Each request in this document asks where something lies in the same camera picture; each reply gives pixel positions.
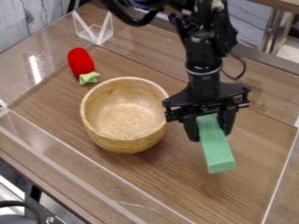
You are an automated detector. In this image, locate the black cable under table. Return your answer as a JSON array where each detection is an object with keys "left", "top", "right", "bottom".
[{"left": 0, "top": 199, "right": 40, "bottom": 224}]

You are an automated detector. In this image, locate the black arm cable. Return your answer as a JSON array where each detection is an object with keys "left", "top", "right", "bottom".
[{"left": 220, "top": 51, "right": 248, "bottom": 81}]

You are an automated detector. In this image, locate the red plush strawberry toy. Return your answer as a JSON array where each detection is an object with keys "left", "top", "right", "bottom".
[{"left": 68, "top": 47, "right": 98, "bottom": 85}]

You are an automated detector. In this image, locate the brown wooden bowl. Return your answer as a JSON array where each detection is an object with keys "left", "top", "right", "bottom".
[{"left": 80, "top": 77, "right": 168, "bottom": 154}]

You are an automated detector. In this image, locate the wooden chair in background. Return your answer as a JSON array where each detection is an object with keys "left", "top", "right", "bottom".
[{"left": 248, "top": 0, "right": 299, "bottom": 55}]

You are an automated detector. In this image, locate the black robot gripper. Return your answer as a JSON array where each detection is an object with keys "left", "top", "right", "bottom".
[{"left": 162, "top": 68, "right": 251, "bottom": 142}]

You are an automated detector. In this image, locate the green foam block stick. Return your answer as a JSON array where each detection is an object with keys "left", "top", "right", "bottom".
[{"left": 196, "top": 115, "right": 235, "bottom": 174}]

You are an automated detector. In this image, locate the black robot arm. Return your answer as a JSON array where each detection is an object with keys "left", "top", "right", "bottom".
[{"left": 101, "top": 0, "right": 251, "bottom": 142}]

